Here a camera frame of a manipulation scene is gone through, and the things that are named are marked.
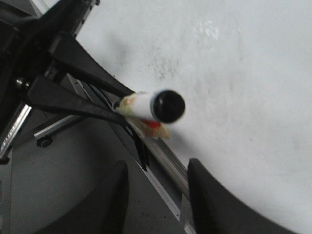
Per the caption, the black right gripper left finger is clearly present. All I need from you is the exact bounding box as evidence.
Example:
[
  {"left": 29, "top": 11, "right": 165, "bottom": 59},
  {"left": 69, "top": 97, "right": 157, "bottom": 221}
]
[{"left": 36, "top": 161, "right": 129, "bottom": 234}]

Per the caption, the silver stand leg with caster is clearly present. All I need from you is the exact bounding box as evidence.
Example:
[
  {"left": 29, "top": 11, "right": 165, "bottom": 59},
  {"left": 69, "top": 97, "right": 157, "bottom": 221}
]
[{"left": 34, "top": 115, "right": 83, "bottom": 148}]

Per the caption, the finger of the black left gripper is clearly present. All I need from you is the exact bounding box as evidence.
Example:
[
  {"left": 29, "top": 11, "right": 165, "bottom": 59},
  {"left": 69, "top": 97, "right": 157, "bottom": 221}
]
[
  {"left": 49, "top": 32, "right": 133, "bottom": 98},
  {"left": 26, "top": 77, "right": 127, "bottom": 126}
]

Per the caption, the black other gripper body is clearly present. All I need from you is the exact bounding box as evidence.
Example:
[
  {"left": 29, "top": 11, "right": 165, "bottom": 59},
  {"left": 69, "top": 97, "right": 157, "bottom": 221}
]
[{"left": 0, "top": 0, "right": 80, "bottom": 163}]

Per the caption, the grey aluminium whiteboard frame rail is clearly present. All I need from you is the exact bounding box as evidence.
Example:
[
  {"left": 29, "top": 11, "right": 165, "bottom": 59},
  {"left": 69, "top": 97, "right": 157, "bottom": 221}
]
[{"left": 65, "top": 73, "right": 198, "bottom": 234}]

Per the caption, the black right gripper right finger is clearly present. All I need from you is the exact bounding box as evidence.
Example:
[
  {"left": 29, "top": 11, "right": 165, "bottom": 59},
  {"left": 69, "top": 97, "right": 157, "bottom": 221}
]
[{"left": 187, "top": 158, "right": 293, "bottom": 234}]

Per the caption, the white whiteboard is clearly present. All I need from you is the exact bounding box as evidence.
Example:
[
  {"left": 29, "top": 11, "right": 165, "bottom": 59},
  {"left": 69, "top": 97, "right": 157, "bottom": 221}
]
[{"left": 78, "top": 0, "right": 312, "bottom": 234}]

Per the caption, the white black whiteboard marker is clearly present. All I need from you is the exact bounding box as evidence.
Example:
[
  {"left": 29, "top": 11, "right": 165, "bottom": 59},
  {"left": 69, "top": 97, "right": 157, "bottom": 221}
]
[{"left": 114, "top": 89, "right": 186, "bottom": 123}]

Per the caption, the red round magnet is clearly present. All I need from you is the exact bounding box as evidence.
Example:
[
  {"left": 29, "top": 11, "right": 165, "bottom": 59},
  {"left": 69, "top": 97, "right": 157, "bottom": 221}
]
[{"left": 142, "top": 120, "right": 161, "bottom": 129}]

